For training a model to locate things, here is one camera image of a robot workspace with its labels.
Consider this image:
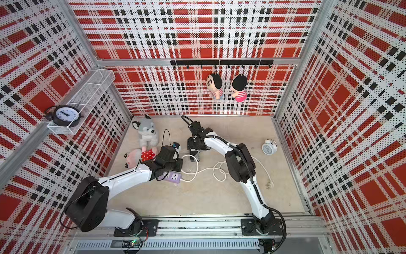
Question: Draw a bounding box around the purple power strip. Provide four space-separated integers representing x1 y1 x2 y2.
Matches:
163 171 181 184

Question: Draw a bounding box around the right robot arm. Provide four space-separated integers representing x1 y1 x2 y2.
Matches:
182 116 287 239

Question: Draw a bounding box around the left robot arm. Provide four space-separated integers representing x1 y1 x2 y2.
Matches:
63 142 183 237

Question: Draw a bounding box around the grey husky plush toy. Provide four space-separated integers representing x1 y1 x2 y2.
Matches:
132 114 159 152

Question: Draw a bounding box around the pink strawberry plush toy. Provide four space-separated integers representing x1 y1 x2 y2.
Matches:
124 147 158 168

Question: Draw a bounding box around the hanging doll striped shirt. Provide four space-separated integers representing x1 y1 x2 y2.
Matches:
206 74 224 100

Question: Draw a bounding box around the white alarm clock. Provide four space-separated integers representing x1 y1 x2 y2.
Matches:
262 139 278 156

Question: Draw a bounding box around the hanging doll pink shirt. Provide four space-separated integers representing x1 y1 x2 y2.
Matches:
231 74 247 102

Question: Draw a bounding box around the black alarm clock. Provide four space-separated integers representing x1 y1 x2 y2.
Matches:
44 105 82 128

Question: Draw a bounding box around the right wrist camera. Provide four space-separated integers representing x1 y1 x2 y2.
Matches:
181 115 204 137

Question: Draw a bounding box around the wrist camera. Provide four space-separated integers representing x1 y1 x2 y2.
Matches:
172 142 181 152
181 115 204 137

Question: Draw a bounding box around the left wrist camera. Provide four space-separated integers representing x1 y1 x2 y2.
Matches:
172 142 181 152

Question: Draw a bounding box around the black hook rail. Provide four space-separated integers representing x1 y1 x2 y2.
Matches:
170 59 274 67

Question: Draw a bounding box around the white wire mesh shelf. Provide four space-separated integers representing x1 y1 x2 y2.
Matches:
47 69 115 135

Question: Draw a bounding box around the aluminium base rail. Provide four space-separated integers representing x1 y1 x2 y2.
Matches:
64 214 334 254

